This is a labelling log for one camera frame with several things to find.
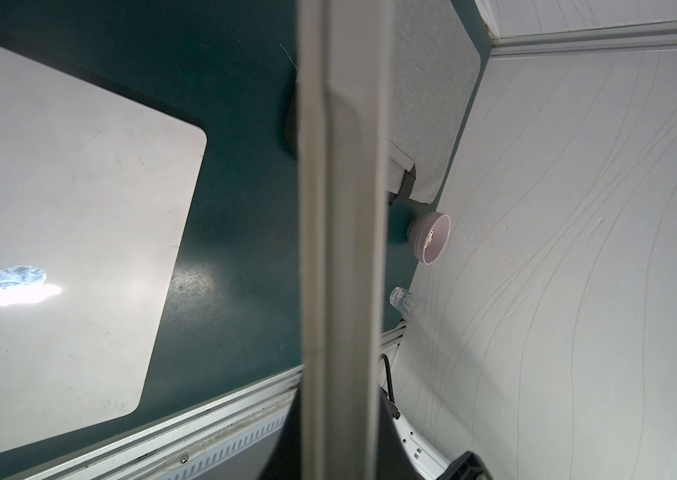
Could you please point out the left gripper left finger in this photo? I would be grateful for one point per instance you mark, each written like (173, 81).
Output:
(285, 462)

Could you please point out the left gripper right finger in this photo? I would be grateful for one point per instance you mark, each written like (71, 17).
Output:
(392, 461)

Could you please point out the silver laptop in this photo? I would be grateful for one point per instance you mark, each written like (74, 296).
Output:
(344, 59)
(94, 194)

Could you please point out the grey laptop sleeve back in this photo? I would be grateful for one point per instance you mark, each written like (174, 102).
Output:
(435, 67)

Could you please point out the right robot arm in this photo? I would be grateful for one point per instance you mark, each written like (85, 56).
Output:
(428, 462)

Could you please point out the clear plastic cup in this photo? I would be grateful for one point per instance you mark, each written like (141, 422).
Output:
(409, 305)

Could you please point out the pink bowl with snacks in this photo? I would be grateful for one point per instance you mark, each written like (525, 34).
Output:
(428, 236)

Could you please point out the aluminium front rail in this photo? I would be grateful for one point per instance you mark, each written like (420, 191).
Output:
(188, 444)

